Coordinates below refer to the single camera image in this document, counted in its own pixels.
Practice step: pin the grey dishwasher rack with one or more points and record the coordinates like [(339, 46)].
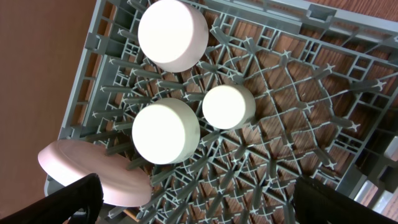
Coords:
[(325, 85)]

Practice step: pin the white plastic cup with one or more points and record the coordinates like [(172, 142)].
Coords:
[(229, 106)]

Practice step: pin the large pink plate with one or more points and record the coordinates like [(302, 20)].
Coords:
[(69, 160)]

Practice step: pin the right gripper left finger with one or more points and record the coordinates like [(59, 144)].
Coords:
[(79, 202)]

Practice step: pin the small pink bowl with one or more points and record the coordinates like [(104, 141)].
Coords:
[(173, 35)]

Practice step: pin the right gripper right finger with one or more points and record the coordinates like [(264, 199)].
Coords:
[(317, 203)]

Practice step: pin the pale green bowl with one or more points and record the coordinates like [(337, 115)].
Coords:
[(166, 132)]

